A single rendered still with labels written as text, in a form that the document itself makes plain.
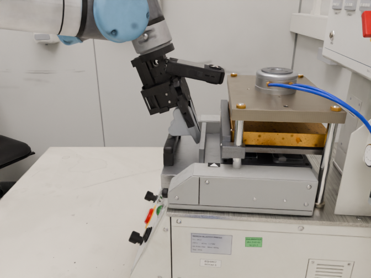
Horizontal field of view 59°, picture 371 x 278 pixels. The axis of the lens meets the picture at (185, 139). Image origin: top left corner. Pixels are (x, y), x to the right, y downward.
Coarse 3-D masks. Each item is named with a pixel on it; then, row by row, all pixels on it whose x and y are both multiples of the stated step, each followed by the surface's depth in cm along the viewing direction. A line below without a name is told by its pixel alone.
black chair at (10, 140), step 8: (0, 136) 203; (0, 144) 192; (8, 144) 191; (16, 144) 192; (24, 144) 194; (0, 152) 182; (8, 152) 184; (16, 152) 186; (24, 152) 189; (32, 152) 208; (0, 160) 178; (8, 160) 181; (16, 160) 184; (0, 168) 177; (0, 192) 221
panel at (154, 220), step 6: (156, 204) 79; (162, 204) 64; (162, 210) 62; (156, 216) 68; (162, 216) 60; (150, 222) 74; (156, 222) 63; (150, 228) 65; (150, 234) 64; (144, 246) 65; (138, 252) 70; (138, 258) 65; (132, 270) 66
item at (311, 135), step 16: (256, 128) 59; (272, 128) 59; (288, 128) 59; (304, 128) 59; (320, 128) 59; (256, 144) 58; (272, 144) 58; (288, 144) 58; (304, 144) 57; (320, 144) 57
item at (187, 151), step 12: (204, 132) 70; (180, 144) 74; (192, 144) 74; (204, 144) 65; (216, 144) 74; (180, 156) 69; (192, 156) 69; (204, 156) 68; (216, 156) 69; (168, 168) 64; (180, 168) 64; (312, 168) 64; (168, 180) 62
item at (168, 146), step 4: (168, 136) 68; (172, 136) 68; (176, 136) 69; (180, 136) 77; (168, 140) 66; (172, 140) 66; (176, 140) 68; (168, 144) 64; (172, 144) 65; (176, 144) 69; (164, 148) 63; (168, 148) 63; (172, 148) 63; (164, 152) 64; (168, 152) 63; (172, 152) 64; (164, 156) 64; (168, 156) 64; (172, 156) 64; (164, 160) 64; (168, 160) 64; (172, 160) 64; (164, 164) 65; (168, 164) 64; (172, 164) 64
